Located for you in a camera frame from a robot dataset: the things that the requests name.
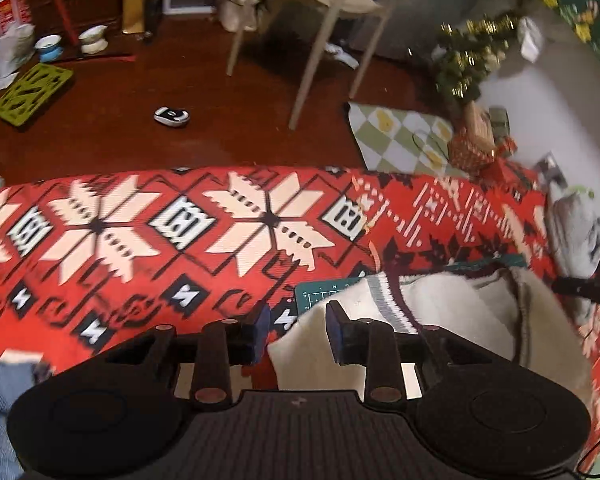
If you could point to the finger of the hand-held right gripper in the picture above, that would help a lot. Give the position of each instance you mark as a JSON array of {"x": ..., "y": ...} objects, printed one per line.
[{"x": 577, "y": 287}]

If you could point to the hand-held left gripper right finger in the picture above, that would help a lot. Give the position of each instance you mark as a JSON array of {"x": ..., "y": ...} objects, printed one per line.
[{"x": 334, "y": 332}]

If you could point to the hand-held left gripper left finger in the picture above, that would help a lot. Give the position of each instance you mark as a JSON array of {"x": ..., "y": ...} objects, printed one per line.
[{"x": 260, "y": 330}]

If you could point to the white knit vest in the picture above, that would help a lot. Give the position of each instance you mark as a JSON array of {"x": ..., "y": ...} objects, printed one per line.
[{"x": 455, "y": 310}]

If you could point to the green cutting mat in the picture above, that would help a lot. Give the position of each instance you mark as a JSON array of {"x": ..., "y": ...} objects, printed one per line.
[{"x": 320, "y": 292}]

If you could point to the grey knit sweater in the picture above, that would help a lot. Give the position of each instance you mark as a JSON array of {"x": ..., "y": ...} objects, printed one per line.
[{"x": 575, "y": 225}]

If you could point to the red patterned blanket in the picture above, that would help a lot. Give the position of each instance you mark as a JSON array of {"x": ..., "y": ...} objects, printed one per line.
[{"x": 130, "y": 280}]

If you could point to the red patterned gift box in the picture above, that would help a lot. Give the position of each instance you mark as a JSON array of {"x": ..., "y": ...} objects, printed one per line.
[{"x": 472, "y": 152}]

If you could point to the green checked rug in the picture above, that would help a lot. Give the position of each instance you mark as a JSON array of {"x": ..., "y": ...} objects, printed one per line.
[{"x": 405, "y": 135}]

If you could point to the small white black gadget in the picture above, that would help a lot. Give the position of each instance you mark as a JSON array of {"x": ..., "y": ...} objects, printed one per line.
[{"x": 172, "y": 116}]

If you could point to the white hanging cloth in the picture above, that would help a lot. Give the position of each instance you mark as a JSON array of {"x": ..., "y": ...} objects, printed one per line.
[{"x": 530, "y": 40}]

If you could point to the small Christmas tree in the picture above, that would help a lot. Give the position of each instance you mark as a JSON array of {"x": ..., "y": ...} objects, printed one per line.
[{"x": 467, "y": 55}]

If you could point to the blue jeans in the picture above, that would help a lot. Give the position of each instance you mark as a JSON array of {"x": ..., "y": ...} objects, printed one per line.
[{"x": 0, "y": 400}]

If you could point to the white paper scrap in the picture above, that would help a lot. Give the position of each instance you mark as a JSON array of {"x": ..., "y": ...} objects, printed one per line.
[{"x": 342, "y": 55}]

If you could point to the white laundry bag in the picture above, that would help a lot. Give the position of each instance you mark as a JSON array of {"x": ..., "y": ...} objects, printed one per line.
[{"x": 240, "y": 5}]

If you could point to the green plastic rack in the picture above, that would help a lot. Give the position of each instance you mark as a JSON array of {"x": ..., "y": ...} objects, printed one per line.
[{"x": 32, "y": 92}]

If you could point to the white ceramic bowl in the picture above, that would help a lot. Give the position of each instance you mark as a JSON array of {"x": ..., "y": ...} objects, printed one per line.
[{"x": 92, "y": 40}]

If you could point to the blue ceramic bowl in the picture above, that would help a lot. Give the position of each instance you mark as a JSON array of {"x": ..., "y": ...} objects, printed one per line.
[{"x": 48, "y": 49}]

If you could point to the white plastic bag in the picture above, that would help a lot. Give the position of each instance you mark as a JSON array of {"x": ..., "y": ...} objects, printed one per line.
[{"x": 12, "y": 47}]

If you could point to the red broom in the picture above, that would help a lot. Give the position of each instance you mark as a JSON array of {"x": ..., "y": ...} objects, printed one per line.
[{"x": 60, "y": 0}]

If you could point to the red white carton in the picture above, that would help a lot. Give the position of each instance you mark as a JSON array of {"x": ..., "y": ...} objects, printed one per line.
[{"x": 11, "y": 12}]

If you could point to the green Christmas wall banner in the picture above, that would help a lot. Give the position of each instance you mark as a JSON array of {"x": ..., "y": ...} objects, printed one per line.
[{"x": 580, "y": 10}]

